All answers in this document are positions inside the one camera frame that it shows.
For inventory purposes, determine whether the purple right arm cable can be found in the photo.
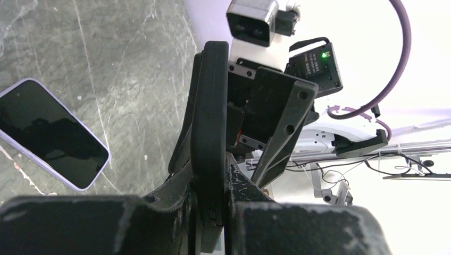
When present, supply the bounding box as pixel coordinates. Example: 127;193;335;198
327;0;413;141

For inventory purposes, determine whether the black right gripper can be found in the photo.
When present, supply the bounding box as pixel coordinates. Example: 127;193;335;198
168;53;319;188

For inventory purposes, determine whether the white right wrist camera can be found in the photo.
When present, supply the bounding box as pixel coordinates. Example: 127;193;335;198
226;1;301;71

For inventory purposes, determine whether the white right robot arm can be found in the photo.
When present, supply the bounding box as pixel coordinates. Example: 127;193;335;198
223;35;391;188

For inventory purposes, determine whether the black phone case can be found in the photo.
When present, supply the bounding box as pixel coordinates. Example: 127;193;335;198
190;41;229;253

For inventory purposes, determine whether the black smartphone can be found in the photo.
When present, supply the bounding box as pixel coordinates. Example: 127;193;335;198
1;78;110;191

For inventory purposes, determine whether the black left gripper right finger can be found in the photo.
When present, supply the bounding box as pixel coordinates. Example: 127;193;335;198
225;155;391;254

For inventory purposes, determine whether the aluminium frame rail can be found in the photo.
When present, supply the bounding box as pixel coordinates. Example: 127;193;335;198
263;140;450;206

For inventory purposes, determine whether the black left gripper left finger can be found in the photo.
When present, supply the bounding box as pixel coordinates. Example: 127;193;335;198
1;169;196;254

